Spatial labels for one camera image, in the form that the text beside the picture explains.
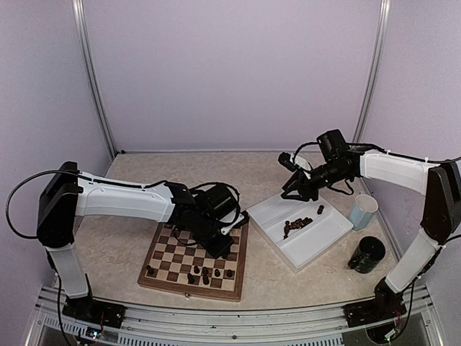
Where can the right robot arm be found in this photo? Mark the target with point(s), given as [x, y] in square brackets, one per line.
[424, 195]

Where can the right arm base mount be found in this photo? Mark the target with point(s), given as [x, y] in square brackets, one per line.
[367, 312]

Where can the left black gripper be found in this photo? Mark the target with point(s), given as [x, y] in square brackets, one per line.
[220, 250]

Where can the light blue mug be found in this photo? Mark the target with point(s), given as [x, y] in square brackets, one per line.
[363, 209]

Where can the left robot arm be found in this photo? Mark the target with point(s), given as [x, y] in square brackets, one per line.
[71, 194]

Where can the wooden chess board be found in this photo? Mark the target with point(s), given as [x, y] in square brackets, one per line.
[172, 260]

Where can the white plastic tray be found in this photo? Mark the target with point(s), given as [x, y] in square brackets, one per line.
[295, 231]

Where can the left aluminium frame post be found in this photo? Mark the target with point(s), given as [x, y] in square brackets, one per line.
[84, 42]

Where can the dark green mug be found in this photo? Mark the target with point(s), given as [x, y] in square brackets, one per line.
[367, 255]

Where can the right aluminium frame post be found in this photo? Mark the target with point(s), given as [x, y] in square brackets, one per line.
[378, 48]

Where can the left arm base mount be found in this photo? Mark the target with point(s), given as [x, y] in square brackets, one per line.
[96, 312]

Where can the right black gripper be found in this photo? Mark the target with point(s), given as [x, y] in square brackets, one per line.
[303, 184]

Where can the aluminium frame post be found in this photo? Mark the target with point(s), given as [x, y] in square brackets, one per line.
[378, 48]
[84, 42]

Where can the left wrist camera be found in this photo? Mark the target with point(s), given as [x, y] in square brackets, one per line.
[229, 223]

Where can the front aluminium rail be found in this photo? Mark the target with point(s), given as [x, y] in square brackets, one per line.
[142, 324]

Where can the black chess rook corner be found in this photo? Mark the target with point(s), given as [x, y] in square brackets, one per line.
[150, 271]

